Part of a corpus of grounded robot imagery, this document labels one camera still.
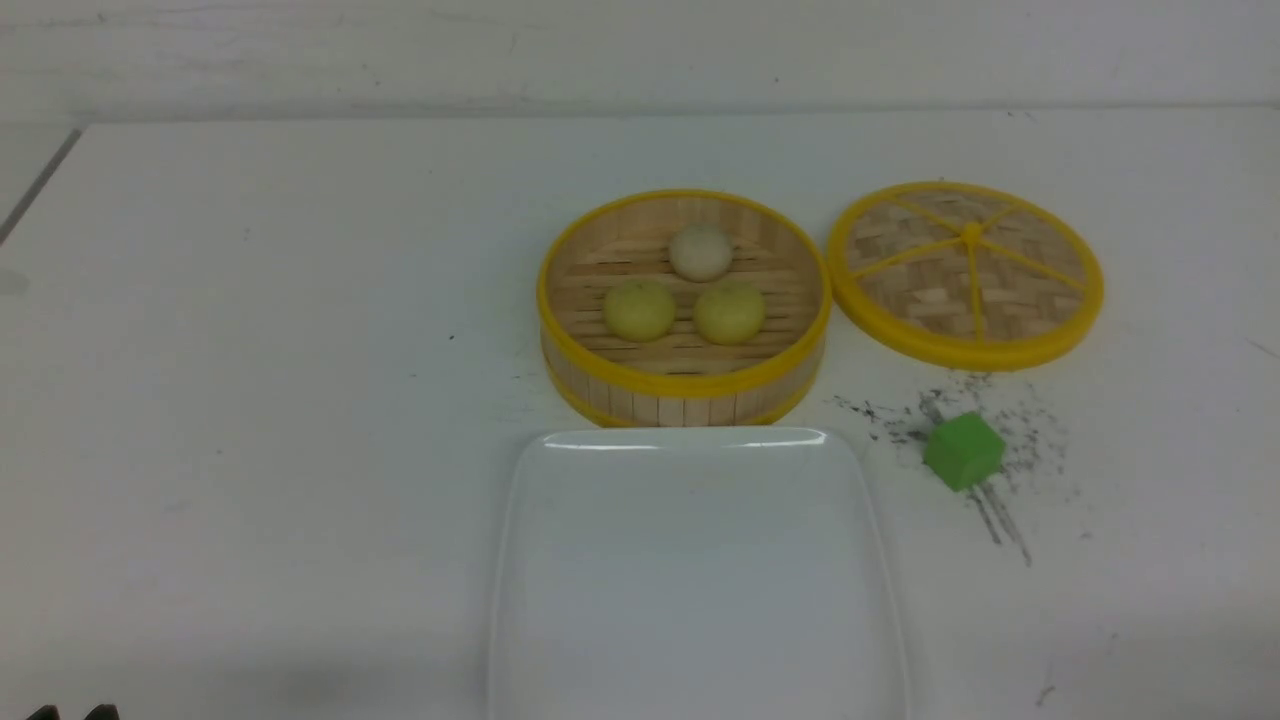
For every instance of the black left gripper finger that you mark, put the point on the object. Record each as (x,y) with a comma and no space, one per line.
(47,712)
(103,712)

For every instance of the yellow steamed bun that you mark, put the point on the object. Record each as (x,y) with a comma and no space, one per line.
(639,311)
(729,313)

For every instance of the white steamed bun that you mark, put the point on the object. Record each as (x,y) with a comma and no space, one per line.
(700,253)

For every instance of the white square plate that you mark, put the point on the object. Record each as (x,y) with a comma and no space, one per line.
(694,573)

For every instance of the bamboo steamer basket yellow rim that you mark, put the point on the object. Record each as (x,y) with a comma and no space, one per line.
(681,380)

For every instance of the green cube block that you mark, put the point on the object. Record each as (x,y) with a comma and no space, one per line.
(964,451)

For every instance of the bamboo steamer lid yellow rim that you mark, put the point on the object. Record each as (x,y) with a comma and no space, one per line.
(963,276)

